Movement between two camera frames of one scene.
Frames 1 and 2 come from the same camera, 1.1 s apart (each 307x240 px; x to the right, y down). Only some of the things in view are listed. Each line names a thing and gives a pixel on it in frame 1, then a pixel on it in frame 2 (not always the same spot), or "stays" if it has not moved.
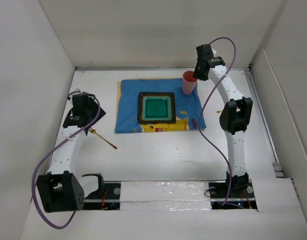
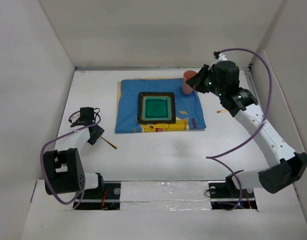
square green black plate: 156,108 stays
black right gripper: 197,75 -> 196,81
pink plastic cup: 189,83 stays
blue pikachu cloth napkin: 188,107 stays
